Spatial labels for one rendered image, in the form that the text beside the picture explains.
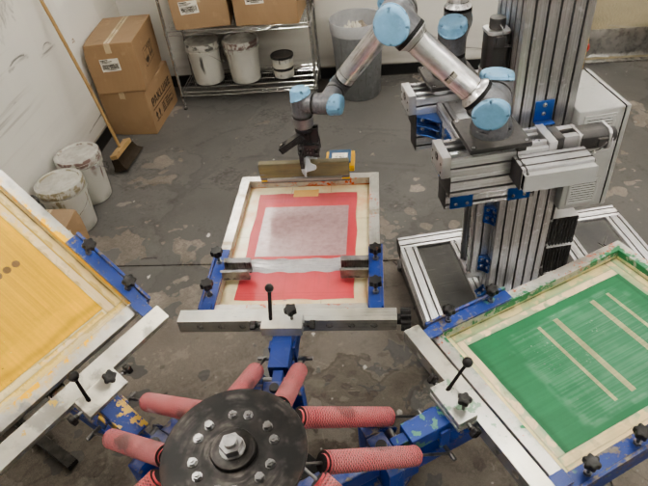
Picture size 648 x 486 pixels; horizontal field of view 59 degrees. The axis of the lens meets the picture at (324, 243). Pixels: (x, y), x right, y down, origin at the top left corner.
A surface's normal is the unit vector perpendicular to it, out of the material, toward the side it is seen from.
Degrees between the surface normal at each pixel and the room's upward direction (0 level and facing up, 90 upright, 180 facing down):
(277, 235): 0
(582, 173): 90
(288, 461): 0
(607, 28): 90
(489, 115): 95
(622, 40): 90
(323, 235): 0
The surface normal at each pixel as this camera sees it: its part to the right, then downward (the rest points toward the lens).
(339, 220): -0.09, -0.76
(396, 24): -0.39, 0.56
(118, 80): 0.00, 0.65
